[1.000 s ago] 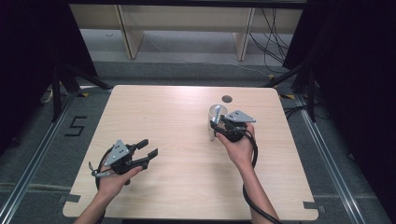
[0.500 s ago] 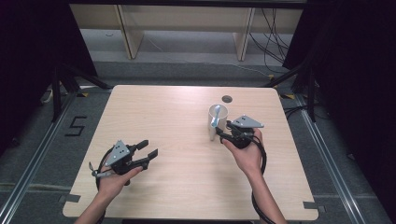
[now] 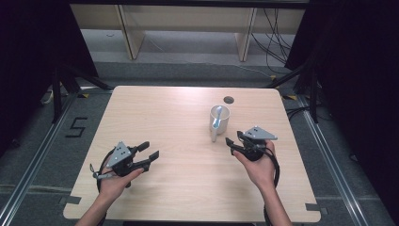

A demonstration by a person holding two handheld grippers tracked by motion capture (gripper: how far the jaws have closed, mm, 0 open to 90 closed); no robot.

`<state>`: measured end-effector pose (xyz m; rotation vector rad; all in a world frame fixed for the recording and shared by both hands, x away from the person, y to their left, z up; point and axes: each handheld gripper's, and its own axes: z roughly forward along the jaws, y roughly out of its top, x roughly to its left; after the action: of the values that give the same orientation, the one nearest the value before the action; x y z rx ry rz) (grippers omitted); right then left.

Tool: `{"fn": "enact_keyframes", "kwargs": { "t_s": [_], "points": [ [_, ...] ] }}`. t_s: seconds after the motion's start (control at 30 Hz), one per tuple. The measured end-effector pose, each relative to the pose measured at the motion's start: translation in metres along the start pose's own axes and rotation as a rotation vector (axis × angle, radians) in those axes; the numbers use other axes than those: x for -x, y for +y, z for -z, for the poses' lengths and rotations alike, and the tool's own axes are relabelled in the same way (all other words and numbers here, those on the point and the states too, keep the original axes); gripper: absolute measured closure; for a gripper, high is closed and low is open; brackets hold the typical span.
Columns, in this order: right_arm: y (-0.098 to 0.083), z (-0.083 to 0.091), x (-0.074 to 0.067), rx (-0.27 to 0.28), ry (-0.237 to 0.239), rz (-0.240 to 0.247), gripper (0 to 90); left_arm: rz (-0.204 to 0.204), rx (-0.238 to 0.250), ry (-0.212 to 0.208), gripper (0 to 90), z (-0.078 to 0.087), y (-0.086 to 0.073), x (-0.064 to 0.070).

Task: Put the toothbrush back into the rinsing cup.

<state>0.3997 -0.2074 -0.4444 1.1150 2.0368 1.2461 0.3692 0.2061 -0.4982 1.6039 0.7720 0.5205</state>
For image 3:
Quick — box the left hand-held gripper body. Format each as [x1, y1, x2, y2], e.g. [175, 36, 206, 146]
[105, 140, 139, 178]

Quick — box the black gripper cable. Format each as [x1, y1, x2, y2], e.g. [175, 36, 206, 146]
[95, 146, 117, 226]
[263, 146, 281, 226]

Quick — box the dark tape strip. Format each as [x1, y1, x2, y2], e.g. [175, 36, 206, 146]
[305, 202, 328, 216]
[58, 195, 82, 206]

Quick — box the metal floor rail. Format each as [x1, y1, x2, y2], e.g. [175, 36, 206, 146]
[295, 93, 371, 226]
[0, 89, 79, 226]

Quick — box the black metal stand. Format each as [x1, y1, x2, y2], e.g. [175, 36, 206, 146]
[265, 59, 322, 124]
[51, 63, 113, 124]

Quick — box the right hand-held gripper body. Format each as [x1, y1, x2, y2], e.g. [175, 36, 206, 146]
[236, 125, 279, 163]

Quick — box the white strap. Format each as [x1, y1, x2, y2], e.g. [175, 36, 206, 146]
[40, 89, 55, 105]

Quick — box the bundle of black cables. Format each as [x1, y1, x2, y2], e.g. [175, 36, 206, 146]
[249, 7, 294, 75]

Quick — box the person's right hand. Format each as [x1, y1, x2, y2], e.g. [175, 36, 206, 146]
[232, 139, 278, 192]

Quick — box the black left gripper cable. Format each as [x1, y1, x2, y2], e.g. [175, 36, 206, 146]
[95, 146, 117, 226]

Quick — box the black curtain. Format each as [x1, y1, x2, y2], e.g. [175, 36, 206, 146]
[0, 0, 99, 158]
[284, 0, 399, 224]

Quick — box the black floor cable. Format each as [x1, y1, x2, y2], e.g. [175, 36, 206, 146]
[284, 105, 315, 121]

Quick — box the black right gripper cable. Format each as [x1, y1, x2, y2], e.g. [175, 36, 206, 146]
[263, 146, 281, 226]

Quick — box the person's left hand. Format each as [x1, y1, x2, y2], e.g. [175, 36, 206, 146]
[98, 165, 146, 202]

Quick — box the silver cable plug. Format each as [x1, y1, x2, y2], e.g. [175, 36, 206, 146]
[89, 162, 113, 181]

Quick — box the white cup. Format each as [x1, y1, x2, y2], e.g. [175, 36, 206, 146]
[208, 105, 231, 143]

